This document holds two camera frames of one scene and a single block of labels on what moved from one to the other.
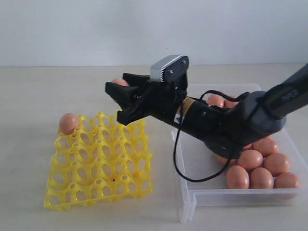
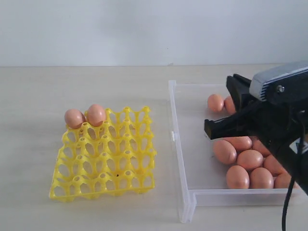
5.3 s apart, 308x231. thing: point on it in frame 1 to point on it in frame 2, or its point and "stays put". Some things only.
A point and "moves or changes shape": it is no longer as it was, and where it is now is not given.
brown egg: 276,163 stays put
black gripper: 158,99 to 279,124
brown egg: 215,100 stays put
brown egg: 261,178 stays put
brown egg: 121,82 to 96,115
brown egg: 250,159 stays put
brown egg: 228,104 stays put
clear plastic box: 200,174 stays put
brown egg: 68,122 moves or changes shape
